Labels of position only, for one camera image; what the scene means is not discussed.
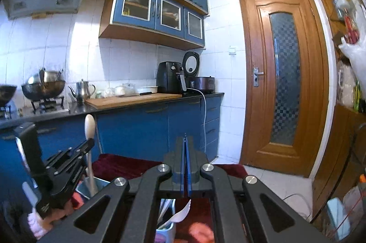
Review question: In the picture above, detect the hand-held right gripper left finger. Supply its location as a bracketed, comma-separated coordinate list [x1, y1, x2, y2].
[37, 137, 187, 243]

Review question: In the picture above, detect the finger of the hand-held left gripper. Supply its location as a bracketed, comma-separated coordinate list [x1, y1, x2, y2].
[67, 139, 95, 164]

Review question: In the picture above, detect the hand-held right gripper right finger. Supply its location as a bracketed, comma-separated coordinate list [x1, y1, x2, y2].
[187, 137, 329, 243]

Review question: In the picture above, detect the white plastic spoon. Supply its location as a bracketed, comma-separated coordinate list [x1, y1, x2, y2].
[84, 114, 98, 198]

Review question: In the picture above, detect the light blue utensil holder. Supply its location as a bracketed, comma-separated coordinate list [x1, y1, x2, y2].
[76, 176, 176, 243]

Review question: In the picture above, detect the white plastic fork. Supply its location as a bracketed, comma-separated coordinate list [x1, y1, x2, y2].
[160, 199, 191, 230]

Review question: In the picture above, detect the person's left hand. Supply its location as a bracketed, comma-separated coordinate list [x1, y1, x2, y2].
[47, 199, 75, 225]

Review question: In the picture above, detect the red and pink floral blanket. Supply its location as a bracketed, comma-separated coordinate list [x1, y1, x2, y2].
[91, 154, 249, 243]

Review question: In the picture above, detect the gas stove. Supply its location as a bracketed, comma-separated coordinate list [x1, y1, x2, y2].
[0, 97, 70, 120]

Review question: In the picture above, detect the steel kettle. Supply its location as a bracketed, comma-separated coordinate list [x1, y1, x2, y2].
[68, 79, 96, 105]

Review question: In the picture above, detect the small dark wok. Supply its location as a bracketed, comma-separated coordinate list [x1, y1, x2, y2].
[0, 84, 18, 108]

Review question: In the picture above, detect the large dark wok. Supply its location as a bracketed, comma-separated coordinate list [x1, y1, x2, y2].
[21, 67, 66, 101]

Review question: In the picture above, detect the wooden cutting board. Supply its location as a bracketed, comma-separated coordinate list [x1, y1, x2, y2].
[85, 93, 183, 110]

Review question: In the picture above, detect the wooden door with glass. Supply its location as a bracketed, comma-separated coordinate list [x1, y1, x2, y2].
[238, 0, 329, 178]

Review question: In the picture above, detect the rice cooker with open lid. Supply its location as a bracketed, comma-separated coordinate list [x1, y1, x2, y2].
[182, 51, 215, 93]

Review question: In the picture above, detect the white tray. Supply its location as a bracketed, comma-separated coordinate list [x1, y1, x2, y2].
[134, 86, 159, 95]

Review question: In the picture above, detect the black air fryer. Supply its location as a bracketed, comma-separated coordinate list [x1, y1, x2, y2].
[156, 61, 188, 94]

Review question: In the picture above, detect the light blue plastic container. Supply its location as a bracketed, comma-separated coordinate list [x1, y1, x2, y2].
[327, 197, 351, 240]

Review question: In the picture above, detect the white plastic bag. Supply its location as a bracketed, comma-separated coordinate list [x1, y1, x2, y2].
[339, 37, 366, 66]

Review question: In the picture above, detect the wooden shelf unit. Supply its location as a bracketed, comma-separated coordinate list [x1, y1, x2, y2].
[313, 0, 366, 226]

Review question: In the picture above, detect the white power cable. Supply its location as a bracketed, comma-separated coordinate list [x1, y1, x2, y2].
[186, 88, 207, 156]

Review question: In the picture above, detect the steel door handle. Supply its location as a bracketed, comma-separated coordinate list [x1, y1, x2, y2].
[253, 67, 264, 87]

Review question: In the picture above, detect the blue glass-door wall cabinet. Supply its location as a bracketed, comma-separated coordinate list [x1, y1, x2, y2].
[99, 0, 206, 51]

